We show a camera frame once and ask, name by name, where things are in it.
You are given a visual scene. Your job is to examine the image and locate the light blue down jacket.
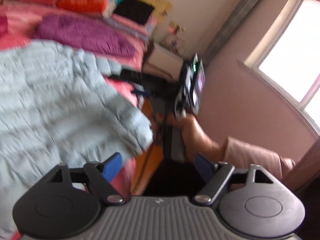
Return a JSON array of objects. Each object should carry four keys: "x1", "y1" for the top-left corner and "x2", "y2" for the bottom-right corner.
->
[{"x1": 0, "y1": 40, "x2": 154, "y2": 235}]

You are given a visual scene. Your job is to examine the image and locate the pink sleeved forearm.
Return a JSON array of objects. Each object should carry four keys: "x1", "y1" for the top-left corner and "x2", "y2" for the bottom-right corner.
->
[{"x1": 223, "y1": 137, "x2": 296, "y2": 180}]

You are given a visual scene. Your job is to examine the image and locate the person right hand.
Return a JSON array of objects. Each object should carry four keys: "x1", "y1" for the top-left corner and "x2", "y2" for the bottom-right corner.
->
[{"x1": 167, "y1": 113, "x2": 225, "y2": 163}]

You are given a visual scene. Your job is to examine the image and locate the white nightstand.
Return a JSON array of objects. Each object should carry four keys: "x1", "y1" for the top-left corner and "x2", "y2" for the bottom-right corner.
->
[{"x1": 142, "y1": 42, "x2": 183, "y2": 81}]

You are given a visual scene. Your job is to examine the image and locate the folded pink grey blankets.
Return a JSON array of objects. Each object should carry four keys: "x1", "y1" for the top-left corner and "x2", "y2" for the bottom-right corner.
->
[{"x1": 108, "y1": 14, "x2": 158, "y2": 41}]

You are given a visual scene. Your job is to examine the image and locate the black folded cloth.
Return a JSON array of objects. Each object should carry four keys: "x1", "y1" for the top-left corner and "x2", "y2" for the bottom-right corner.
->
[{"x1": 113, "y1": 0, "x2": 155, "y2": 25}]

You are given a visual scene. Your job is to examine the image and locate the purple down jacket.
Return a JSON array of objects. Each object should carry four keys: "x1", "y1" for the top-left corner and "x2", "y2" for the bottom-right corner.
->
[{"x1": 33, "y1": 15, "x2": 136, "y2": 58}]

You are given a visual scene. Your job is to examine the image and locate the yellow padded headboard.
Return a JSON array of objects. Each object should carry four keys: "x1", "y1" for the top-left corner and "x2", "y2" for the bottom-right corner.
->
[{"x1": 139, "y1": 0, "x2": 172, "y2": 27}]

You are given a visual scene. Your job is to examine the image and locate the orange folded quilt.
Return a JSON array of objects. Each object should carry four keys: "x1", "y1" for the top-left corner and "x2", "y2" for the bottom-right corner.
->
[{"x1": 56, "y1": 0, "x2": 118, "y2": 17}]

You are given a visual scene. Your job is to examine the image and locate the pink bedspread bed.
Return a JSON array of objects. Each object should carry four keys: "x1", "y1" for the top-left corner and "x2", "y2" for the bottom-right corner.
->
[{"x1": 1, "y1": 3, "x2": 144, "y2": 196}]

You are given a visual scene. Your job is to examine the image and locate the bright window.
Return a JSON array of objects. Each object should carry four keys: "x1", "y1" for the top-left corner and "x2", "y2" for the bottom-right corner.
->
[{"x1": 243, "y1": 0, "x2": 319, "y2": 133}]

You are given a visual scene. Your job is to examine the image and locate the photo frame on nightstand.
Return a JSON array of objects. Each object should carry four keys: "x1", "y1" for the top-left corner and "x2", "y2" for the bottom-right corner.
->
[{"x1": 166, "y1": 34, "x2": 180, "y2": 54}]

